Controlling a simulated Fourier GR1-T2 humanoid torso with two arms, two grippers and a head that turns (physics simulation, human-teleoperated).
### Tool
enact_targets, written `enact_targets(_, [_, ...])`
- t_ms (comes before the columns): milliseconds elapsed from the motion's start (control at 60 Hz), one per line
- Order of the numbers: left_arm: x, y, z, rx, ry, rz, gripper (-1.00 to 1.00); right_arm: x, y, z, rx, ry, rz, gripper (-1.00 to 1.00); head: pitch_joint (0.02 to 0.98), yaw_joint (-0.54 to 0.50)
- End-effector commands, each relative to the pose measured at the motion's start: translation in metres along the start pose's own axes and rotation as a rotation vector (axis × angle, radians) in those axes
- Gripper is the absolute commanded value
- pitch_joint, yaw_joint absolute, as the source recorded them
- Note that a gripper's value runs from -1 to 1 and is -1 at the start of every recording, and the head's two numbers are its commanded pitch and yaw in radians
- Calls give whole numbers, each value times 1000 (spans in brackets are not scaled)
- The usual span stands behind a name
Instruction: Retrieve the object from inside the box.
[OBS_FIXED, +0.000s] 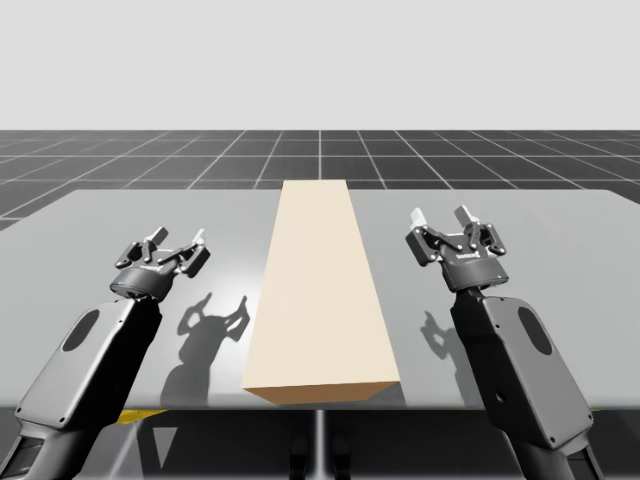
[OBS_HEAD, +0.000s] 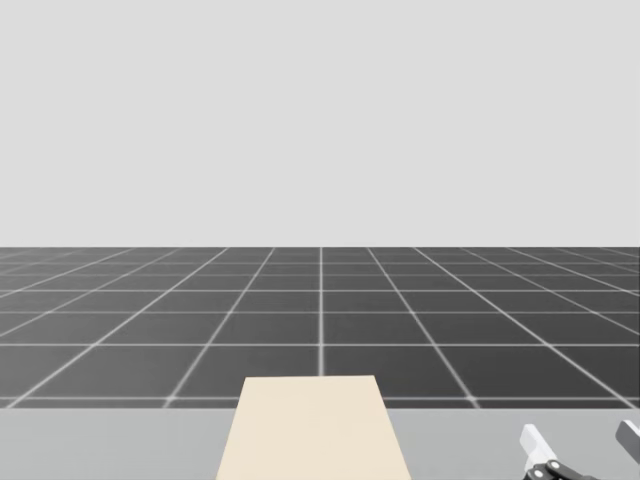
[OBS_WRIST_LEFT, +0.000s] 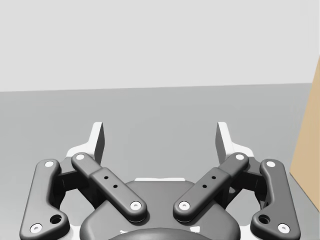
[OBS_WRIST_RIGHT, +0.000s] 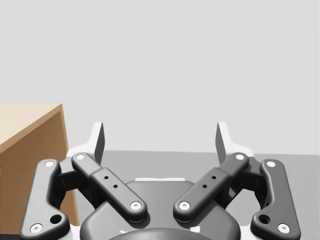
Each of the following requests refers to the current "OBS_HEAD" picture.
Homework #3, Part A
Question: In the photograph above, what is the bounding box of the tall board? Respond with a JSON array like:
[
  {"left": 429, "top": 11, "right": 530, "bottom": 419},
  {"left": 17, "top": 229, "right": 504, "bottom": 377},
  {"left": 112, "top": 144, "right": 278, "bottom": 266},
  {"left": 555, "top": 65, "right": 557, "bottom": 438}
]
[{"left": 215, "top": 375, "right": 413, "bottom": 480}]

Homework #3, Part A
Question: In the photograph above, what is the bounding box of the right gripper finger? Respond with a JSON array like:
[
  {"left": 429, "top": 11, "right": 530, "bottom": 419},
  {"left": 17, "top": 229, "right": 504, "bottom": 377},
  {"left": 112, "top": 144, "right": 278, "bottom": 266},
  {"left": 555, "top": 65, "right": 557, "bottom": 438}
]
[
  {"left": 519, "top": 423, "right": 596, "bottom": 480},
  {"left": 614, "top": 419, "right": 640, "bottom": 464}
]

